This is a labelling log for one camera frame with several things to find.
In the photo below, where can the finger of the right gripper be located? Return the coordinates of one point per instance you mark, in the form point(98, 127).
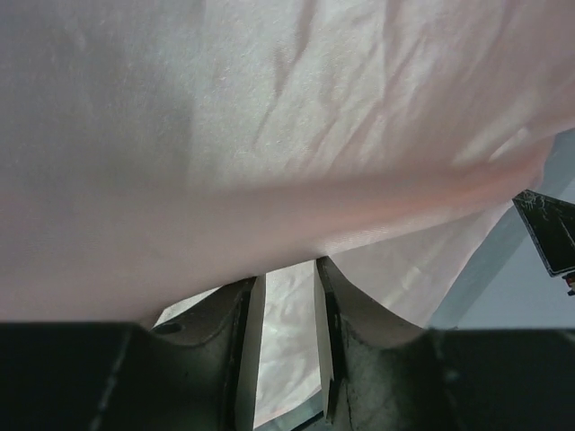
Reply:
point(550, 224)

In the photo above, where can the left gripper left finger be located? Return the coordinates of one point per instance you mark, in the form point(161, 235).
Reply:
point(218, 341)

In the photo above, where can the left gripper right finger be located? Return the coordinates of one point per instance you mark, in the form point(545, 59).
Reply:
point(371, 360)

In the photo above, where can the light pink satin napkin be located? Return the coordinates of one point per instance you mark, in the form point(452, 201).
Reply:
point(154, 150)

